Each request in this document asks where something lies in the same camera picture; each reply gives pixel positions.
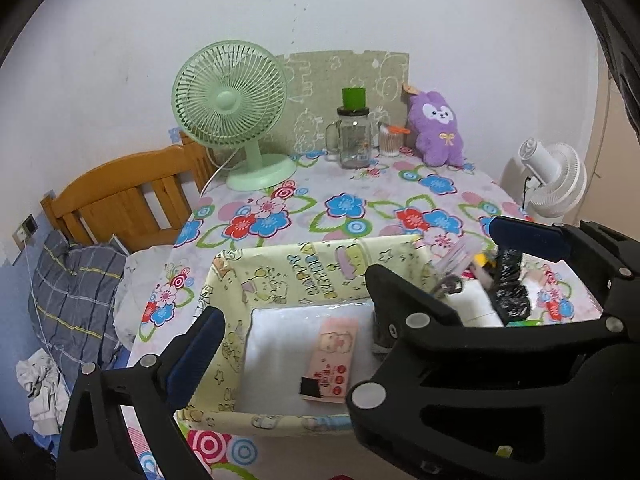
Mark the black plastic bag bundle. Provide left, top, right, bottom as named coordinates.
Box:
left=488, top=246, right=532, bottom=326

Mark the dark grey drawstring pouch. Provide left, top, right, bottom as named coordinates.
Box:
left=372, top=312, right=398, bottom=356

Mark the pink wet wipes pack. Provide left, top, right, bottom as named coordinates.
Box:
left=299, top=318, right=359, bottom=404

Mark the white towel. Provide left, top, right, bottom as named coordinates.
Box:
left=445, top=281, right=503, bottom=327

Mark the beige door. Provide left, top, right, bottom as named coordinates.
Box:
left=577, top=53, right=639, bottom=238

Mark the crumpled white cloth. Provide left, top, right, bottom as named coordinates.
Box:
left=15, top=349, right=70, bottom=437

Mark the white standing fan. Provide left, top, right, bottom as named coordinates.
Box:
left=500, top=138, right=587, bottom=224

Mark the yellow snack packet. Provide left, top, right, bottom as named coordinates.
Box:
left=470, top=252, right=496, bottom=289

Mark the clear plastic packet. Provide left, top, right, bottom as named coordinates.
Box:
left=431, top=238, right=483, bottom=298

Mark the blue plaid pillow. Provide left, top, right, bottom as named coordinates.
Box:
left=28, top=230, right=127, bottom=382

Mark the floral tablecloth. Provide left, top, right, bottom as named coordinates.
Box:
left=119, top=146, right=601, bottom=480

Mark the purple plush toy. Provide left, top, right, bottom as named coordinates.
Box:
left=404, top=86, right=465, bottom=168

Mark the yellow cartoon fabric storage box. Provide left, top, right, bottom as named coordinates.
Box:
left=177, top=235, right=438, bottom=437

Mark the wooden headboard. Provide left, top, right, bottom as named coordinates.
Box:
left=40, top=133, right=214, bottom=252

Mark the small orange lid jar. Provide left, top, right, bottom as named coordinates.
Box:
left=378, top=122, right=410, bottom=157

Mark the glass jar with green lid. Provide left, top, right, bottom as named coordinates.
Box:
left=324, top=87, right=372, bottom=170

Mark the green cartoon cardboard panel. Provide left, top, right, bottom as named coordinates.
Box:
left=260, top=50, right=409, bottom=155

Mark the green desk fan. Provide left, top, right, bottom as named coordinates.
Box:
left=171, top=40, right=295, bottom=192

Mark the wall socket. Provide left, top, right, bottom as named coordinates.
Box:
left=12, top=214, right=38, bottom=250

